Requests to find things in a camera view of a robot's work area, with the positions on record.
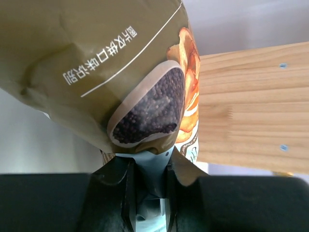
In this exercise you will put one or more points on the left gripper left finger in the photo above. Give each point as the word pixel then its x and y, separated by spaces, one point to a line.
pixel 98 202

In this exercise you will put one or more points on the wooden two-tier shelf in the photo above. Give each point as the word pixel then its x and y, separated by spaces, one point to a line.
pixel 254 108

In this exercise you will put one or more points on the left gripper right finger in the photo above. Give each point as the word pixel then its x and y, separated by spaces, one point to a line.
pixel 205 203

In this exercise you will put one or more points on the light blue cassava chips bag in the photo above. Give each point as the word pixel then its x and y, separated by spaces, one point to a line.
pixel 121 74

